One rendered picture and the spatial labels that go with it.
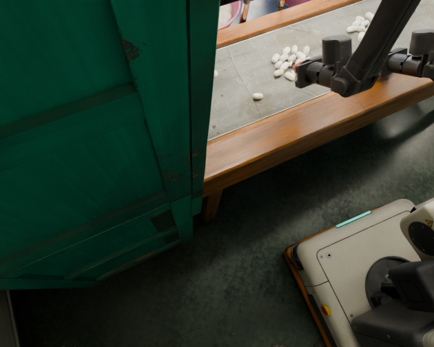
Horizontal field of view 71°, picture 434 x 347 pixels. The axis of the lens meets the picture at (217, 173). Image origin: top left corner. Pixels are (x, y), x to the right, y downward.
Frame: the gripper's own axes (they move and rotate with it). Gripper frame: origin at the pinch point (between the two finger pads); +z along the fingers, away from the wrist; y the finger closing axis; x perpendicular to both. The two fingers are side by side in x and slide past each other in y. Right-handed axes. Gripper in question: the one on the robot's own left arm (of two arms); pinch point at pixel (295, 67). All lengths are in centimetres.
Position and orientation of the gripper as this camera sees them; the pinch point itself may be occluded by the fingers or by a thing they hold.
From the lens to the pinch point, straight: 102.2
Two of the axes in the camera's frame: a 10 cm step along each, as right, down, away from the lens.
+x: 2.2, 8.2, 5.3
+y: -9.0, 3.8, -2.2
